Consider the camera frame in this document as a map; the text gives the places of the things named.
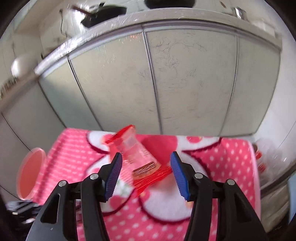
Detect black wok with lid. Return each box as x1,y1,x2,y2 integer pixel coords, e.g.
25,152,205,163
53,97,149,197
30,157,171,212
70,2,127,28

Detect pink plastic bucket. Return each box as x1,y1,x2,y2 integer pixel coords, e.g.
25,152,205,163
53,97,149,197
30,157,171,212
16,148,46,200

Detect red clear plastic bag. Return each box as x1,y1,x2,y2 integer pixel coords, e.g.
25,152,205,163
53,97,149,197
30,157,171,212
105,125,172,195

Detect pink polka dot blanket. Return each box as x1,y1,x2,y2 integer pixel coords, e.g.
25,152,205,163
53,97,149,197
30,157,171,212
33,128,261,240

